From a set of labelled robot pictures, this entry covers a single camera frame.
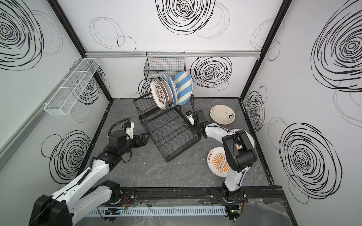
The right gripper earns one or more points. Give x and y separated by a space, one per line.
200 121

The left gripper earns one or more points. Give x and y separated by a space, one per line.
140 139

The cream plate with cat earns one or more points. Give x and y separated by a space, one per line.
222 114

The black wire dish rack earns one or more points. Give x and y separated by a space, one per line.
167 128

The orange sunburst plate front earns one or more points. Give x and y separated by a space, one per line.
217 162

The orange sunburst plate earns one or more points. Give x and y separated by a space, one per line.
217 162
251 139

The blue striped plate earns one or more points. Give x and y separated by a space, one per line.
173 89
184 85

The white plate red characters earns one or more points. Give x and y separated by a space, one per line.
158 94

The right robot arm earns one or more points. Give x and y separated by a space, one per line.
239 147

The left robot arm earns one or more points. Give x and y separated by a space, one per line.
67 206

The orange sunburst plate back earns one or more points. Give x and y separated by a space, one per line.
251 139

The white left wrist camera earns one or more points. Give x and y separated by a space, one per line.
129 126

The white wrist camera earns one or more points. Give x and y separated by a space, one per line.
191 117
129 126

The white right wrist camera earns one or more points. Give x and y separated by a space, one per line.
191 117

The white slotted cable duct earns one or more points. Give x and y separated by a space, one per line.
108 212

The black wire wall basket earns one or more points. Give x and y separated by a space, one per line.
164 63

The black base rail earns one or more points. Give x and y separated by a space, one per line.
209 195

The white mesh wall shelf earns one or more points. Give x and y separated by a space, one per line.
79 86

